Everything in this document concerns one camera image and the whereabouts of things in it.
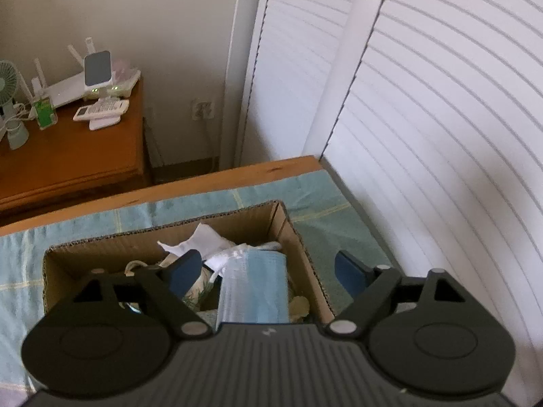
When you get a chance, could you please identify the phone on white stand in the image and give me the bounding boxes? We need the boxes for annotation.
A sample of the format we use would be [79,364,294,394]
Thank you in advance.
[84,50,113,92]

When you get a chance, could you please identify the small green desk fan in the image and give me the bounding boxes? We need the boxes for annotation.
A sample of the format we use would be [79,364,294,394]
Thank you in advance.
[0,60,30,151]

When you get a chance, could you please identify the green small bottle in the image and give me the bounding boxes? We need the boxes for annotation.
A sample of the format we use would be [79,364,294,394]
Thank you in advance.
[32,97,58,131]

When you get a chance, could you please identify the blue grey plaid blanket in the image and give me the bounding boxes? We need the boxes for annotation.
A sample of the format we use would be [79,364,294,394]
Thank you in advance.
[0,169,394,395]

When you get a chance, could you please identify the wooden nightstand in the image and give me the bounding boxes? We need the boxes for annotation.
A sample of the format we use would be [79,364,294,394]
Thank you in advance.
[1,81,150,222]

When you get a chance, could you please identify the white louvered closet doors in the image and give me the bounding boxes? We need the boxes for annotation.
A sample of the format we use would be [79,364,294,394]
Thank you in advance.
[236,0,542,406]

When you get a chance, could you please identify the open cardboard box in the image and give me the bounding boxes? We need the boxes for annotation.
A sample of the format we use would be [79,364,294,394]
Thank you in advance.
[43,200,334,323]

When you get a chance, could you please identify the blue surgical face mask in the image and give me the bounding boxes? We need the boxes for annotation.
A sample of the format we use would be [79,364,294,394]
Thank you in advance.
[216,246,289,326]

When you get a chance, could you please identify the white wall socket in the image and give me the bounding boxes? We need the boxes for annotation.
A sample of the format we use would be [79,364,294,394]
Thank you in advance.
[191,99,214,120]

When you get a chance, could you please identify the white wifi router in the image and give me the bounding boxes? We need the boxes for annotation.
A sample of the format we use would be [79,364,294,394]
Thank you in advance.
[32,37,141,109]

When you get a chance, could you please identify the white remote control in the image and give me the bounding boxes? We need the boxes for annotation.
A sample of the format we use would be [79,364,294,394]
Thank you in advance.
[73,98,130,131]

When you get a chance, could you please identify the cream cloth pouch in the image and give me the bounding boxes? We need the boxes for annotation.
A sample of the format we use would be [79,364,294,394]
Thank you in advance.
[288,296,310,324]

